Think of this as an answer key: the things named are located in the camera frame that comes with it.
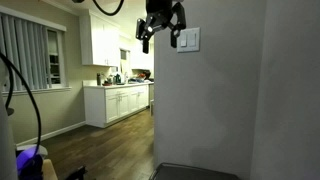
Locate white double light switch plate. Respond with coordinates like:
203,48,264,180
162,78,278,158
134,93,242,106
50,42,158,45
176,27,201,54

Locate large white upper kitchen cabinet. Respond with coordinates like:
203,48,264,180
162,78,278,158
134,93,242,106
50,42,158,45
79,9,121,68

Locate clutter of countertop items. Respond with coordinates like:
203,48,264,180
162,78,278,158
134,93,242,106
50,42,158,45
127,69,155,84

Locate white lower kitchen cabinet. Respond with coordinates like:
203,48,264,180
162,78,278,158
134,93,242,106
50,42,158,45
83,83,150,129

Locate black looped gripper cable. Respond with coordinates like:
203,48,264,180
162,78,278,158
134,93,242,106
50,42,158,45
91,0,125,17

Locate vertical window blinds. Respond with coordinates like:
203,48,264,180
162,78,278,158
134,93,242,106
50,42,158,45
0,13,51,93

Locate small white upper kitchen cabinet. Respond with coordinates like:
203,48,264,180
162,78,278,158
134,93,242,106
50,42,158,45
129,39,155,71

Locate white framed window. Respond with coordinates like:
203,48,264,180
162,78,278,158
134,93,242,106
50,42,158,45
0,5,72,97

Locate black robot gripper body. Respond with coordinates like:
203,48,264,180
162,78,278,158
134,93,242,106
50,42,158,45
145,0,175,25

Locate tan wooden board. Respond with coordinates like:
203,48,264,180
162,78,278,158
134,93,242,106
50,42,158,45
42,158,59,180

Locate purple lit device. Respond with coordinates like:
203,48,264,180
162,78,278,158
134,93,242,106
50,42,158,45
15,143,49,180

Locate small kitchen window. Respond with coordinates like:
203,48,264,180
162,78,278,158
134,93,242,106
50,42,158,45
119,48,131,62

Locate long black robot cable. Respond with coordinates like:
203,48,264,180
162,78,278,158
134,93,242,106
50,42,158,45
0,52,43,159

